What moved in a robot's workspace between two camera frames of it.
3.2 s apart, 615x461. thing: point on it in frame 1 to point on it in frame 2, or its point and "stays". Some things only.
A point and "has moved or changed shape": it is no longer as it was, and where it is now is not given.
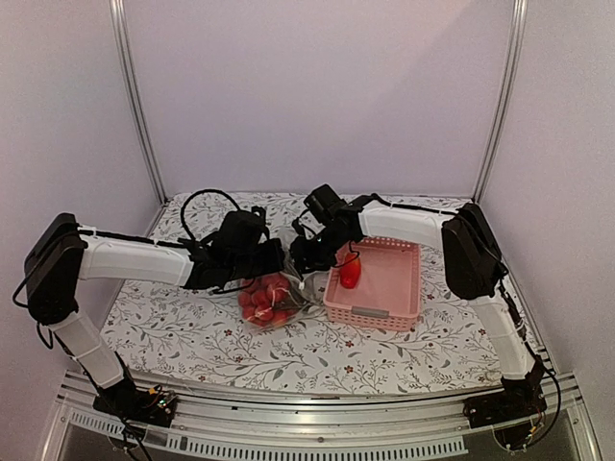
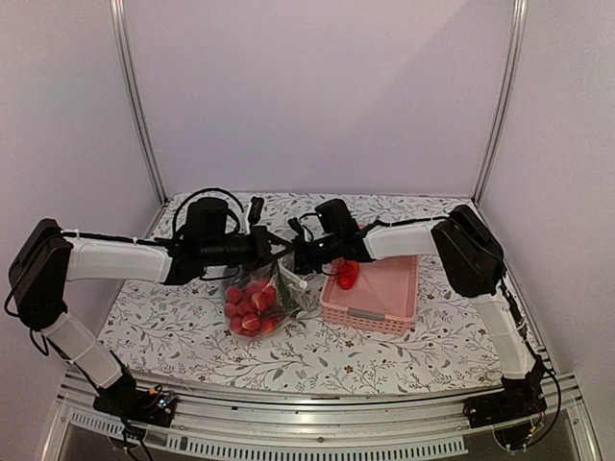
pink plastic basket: x=387 y=293 stays
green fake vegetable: x=299 y=299 to x=284 y=301
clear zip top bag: x=277 y=299 has moved or changed shape
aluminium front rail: x=405 y=426 stays
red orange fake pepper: x=351 y=273 stays
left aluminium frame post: x=117 y=13 stays
